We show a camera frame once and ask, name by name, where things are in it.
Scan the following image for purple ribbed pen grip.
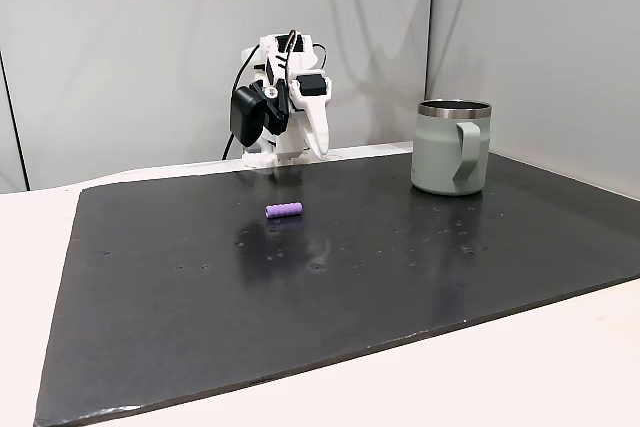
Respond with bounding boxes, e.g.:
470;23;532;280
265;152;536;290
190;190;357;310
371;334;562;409
264;201;305;220

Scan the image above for sage green metal mug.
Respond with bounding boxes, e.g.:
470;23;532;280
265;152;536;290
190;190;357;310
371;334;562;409
410;99;493;197

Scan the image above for black table mat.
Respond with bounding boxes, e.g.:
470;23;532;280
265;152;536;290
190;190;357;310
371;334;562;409
32;150;640;427

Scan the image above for black camera cable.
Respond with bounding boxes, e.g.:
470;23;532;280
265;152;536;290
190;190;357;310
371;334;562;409
221;43;263;162

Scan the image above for black oval camera box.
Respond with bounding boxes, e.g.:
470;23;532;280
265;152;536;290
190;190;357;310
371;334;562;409
228;85;269;147

